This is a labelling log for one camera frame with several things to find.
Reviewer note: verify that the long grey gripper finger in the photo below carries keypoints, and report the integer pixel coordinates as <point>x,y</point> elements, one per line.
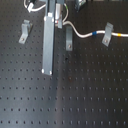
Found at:
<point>48,44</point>

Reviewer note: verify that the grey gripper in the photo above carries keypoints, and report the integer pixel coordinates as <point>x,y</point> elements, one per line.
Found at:
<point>51,6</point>

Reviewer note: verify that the dark fixture top edge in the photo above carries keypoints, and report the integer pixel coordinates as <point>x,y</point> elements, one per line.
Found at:
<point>79,4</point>

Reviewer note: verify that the grey cable clip middle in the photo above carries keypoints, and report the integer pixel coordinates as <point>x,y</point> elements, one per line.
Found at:
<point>69,38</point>

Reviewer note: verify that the grey cable clip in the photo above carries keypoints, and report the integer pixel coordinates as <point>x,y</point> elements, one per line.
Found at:
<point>26,29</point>
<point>108,33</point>
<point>69,38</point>

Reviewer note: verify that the grey cable clip left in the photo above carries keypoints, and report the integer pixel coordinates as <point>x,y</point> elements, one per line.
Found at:
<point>26,29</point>

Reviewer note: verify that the grey cable clip right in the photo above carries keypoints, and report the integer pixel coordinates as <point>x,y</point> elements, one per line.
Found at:
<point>108,33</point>

